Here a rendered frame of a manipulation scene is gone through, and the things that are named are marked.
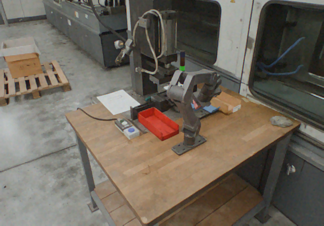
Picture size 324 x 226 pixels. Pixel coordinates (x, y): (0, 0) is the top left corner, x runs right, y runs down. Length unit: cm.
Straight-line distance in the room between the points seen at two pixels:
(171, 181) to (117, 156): 32
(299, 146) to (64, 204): 187
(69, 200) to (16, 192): 51
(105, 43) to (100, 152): 345
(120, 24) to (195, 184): 385
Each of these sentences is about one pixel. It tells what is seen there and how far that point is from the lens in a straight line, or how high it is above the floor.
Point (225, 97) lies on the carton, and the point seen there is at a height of 94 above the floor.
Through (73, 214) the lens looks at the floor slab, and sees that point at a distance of 229.
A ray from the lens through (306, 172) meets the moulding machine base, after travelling 191.
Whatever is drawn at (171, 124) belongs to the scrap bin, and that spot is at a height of 93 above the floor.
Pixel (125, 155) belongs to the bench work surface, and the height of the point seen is 90.
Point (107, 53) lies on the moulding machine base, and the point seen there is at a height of 33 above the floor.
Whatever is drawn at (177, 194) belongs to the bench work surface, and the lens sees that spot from 111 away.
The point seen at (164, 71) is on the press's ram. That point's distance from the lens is 153.
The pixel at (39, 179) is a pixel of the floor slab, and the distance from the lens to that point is 267.
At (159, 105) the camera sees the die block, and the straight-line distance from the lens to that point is 158.
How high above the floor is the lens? 175
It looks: 30 degrees down
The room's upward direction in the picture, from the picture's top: 1 degrees counter-clockwise
